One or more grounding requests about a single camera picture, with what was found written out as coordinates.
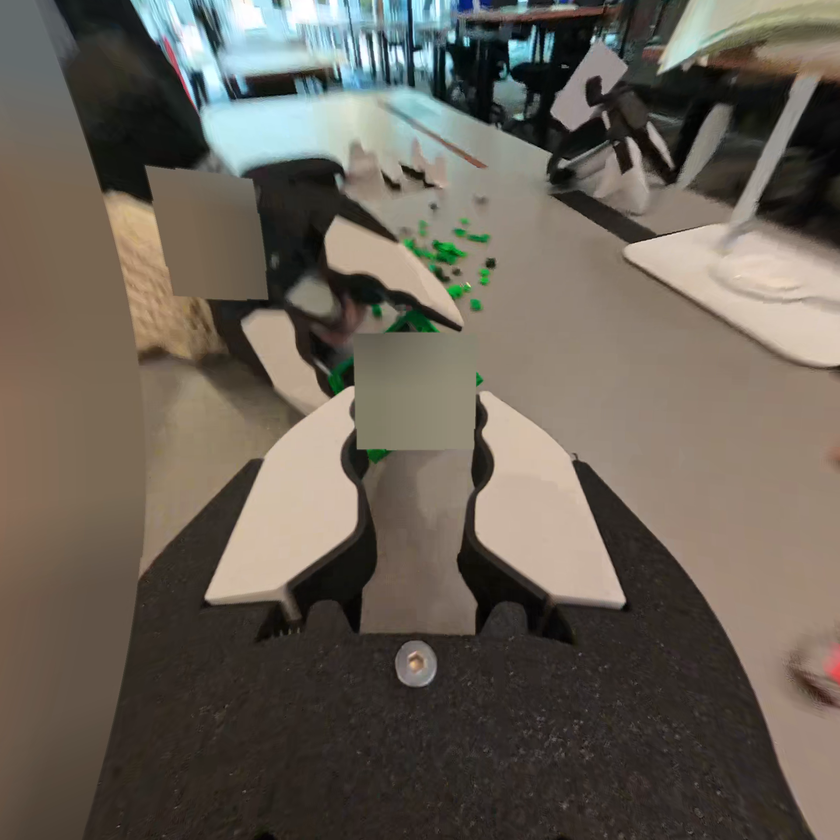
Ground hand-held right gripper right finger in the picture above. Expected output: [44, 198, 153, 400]
[457, 391, 627, 626]

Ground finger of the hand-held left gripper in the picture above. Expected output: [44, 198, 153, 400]
[240, 307, 356, 416]
[324, 215, 465, 332]

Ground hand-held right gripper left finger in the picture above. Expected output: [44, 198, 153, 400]
[204, 386, 379, 626]

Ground green lego plate build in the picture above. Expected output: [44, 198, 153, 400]
[327, 307, 484, 465]

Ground scattered green lego pieces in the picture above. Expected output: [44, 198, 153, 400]
[399, 215, 497, 311]

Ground open lego instruction booklet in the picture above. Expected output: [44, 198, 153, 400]
[655, 0, 840, 74]

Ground white jagged plastic piece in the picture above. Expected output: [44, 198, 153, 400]
[409, 138, 449, 190]
[344, 140, 405, 192]

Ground background table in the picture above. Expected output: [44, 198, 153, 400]
[215, 48, 343, 101]

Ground black strip mat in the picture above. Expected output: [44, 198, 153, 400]
[563, 189, 658, 245]

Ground spare hand-held gripper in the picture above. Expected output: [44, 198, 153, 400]
[546, 41, 678, 215]

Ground white booklet stand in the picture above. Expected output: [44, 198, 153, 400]
[622, 71, 840, 370]

